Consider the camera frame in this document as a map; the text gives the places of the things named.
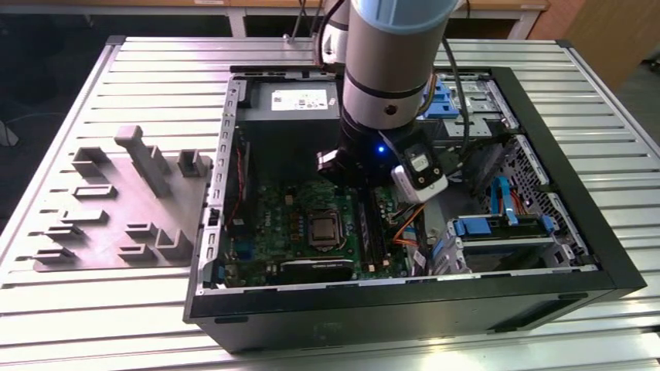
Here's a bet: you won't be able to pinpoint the grey power supply unit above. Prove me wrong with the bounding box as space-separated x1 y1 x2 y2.
235 79 345 185

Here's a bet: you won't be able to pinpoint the silver CPU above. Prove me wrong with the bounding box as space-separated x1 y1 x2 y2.
313 218 338 239

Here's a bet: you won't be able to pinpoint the green Dell motherboard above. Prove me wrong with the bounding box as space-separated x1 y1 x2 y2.
219 180 414 289

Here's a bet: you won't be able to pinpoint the white power supply label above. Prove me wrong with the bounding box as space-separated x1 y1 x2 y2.
271 89 331 113

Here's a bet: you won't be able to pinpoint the CPU socket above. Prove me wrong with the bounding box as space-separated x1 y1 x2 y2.
307 208 346 251

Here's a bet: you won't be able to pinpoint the blue drive caddy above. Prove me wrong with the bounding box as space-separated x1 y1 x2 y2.
421 79 461 120

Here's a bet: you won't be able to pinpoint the hard disk in blue carrier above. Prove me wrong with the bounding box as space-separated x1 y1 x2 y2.
451 215 558 243

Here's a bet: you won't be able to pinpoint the black graphics card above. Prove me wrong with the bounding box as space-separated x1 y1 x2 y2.
278 257 357 285

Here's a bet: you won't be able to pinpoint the metal drive cage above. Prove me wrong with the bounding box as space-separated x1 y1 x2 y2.
413 73 521 155

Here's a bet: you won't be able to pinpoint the metal disk bay cage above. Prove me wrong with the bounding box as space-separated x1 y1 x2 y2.
433 214 590 275

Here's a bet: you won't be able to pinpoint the black PC tower case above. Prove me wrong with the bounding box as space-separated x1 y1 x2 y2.
185 64 649 355

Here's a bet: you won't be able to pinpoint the grey parts rack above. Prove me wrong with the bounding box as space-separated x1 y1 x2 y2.
31 125 214 274

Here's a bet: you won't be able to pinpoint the wooden workbench white legs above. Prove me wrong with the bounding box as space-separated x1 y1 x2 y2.
0 0 549 39

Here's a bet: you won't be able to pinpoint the wooden cabinet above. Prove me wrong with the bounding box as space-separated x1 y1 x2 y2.
529 0 660 94

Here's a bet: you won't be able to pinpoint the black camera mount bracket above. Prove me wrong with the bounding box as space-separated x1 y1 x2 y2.
379 129 445 182

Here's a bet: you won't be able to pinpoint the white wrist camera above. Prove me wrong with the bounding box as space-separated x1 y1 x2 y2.
390 164 450 204

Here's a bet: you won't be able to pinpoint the coloured wire bundle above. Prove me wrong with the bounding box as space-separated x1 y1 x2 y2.
391 204 430 248

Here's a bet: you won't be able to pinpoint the thin red wire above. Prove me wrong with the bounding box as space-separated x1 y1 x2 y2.
230 131 247 225

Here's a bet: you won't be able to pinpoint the black camera cable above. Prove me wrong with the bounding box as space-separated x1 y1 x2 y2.
441 38 474 167

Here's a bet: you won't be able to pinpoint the blue flat data cable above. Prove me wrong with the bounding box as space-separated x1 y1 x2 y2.
490 175 519 227

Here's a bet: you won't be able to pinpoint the black cable silver plug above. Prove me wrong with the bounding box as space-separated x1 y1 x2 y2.
281 0 314 43

